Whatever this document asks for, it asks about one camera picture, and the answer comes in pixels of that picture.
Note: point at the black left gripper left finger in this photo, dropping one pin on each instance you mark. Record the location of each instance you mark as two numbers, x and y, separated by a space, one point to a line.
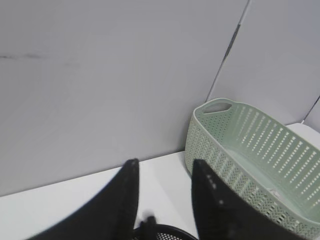
109 215

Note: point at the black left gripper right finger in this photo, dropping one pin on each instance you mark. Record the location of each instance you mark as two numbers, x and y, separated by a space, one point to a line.
220 214

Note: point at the black marker pen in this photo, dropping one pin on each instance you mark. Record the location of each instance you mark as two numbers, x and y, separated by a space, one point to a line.
148 219

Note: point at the black mesh pen holder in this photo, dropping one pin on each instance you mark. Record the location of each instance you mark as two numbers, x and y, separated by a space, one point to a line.
160 232

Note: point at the pale green woven basket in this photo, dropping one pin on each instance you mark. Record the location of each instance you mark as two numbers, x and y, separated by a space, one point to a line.
268 165

